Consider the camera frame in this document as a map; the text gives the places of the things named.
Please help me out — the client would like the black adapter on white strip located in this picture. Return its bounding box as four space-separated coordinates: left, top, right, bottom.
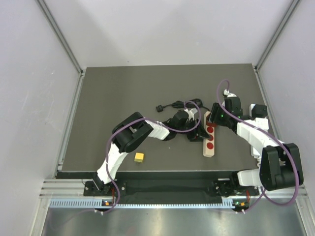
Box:
252 104 268 118

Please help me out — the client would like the red koi fish adapter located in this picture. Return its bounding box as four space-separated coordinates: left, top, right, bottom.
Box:
206 122 217 127

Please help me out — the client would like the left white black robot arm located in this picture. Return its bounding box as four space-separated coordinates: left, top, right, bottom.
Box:
93 108 211 195

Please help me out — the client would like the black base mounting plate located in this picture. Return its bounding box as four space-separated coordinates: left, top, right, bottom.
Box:
83 178 259 197

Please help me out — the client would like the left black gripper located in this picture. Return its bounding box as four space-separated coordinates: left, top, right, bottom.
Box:
175 118 210 141

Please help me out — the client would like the black power cord with plug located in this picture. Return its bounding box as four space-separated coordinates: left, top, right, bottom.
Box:
155 98 210 113

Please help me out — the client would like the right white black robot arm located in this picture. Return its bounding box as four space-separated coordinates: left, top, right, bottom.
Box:
207 90 304 195

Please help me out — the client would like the grey slotted cable duct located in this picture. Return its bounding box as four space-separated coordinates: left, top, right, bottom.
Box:
49 198 248 209

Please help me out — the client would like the yellow USB charger plug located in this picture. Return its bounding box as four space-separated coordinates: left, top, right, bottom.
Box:
134 152 144 163

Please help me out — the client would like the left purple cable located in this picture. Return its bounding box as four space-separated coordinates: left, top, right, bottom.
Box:
105 100 201 214

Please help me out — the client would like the white red power strip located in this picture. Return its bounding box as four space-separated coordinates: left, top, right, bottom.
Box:
203 111 215 158

